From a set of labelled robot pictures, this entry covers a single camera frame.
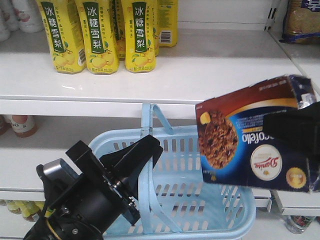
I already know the round cracker pack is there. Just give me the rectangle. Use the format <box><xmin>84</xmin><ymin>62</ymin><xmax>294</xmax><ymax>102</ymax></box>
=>
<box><xmin>282</xmin><ymin>0</ymin><xmax>320</xmax><ymax>45</ymax></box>

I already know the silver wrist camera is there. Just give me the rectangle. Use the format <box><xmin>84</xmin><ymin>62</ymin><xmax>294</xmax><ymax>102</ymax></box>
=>
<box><xmin>43</xmin><ymin>158</ymin><xmax>64</xmax><ymax>180</ymax></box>

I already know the green tea bottle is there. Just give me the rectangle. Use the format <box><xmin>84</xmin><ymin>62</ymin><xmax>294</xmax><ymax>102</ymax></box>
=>
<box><xmin>20</xmin><ymin>201</ymin><xmax>41</xmax><ymax>222</ymax></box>

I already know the peach drink bottle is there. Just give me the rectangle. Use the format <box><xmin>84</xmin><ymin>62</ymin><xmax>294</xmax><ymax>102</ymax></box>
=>
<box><xmin>4</xmin><ymin>114</ymin><xmax>38</xmax><ymax>138</ymax></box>

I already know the white store shelving unit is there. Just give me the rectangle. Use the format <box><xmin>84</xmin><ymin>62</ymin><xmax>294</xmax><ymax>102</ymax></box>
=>
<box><xmin>0</xmin><ymin>0</ymin><xmax>320</xmax><ymax>240</ymax></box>

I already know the light blue plastic basket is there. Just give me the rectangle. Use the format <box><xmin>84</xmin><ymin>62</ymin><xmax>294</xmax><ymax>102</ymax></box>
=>
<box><xmin>89</xmin><ymin>103</ymin><xmax>256</xmax><ymax>240</ymax></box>

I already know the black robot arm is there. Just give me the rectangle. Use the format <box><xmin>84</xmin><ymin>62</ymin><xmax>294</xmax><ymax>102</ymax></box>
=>
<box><xmin>25</xmin><ymin>135</ymin><xmax>163</xmax><ymax>240</ymax></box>

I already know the dark blue cookie box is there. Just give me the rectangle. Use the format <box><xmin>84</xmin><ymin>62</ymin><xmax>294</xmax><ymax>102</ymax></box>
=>
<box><xmin>195</xmin><ymin>74</ymin><xmax>320</xmax><ymax>193</ymax></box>

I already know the rear yellow pear bottle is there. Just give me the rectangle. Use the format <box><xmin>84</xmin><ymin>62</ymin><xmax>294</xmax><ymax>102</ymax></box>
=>
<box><xmin>157</xmin><ymin>0</ymin><xmax>179</xmax><ymax>48</ymax></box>

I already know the white milk drink bottle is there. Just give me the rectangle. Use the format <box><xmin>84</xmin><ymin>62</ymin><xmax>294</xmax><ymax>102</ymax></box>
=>
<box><xmin>11</xmin><ymin>0</ymin><xmax>44</xmax><ymax>33</ymax></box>

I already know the yellow pear drink bottle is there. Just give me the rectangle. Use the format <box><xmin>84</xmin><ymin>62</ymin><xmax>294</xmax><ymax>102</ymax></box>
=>
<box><xmin>121</xmin><ymin>0</ymin><xmax>156</xmax><ymax>73</ymax></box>

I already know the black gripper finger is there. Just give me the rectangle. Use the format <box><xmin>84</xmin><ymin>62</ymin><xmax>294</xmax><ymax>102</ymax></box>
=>
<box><xmin>263</xmin><ymin>101</ymin><xmax>320</xmax><ymax>170</ymax></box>

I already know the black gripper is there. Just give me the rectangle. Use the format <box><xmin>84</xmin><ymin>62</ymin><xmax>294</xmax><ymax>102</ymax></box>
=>
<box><xmin>47</xmin><ymin>134</ymin><xmax>164</xmax><ymax>235</ymax></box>

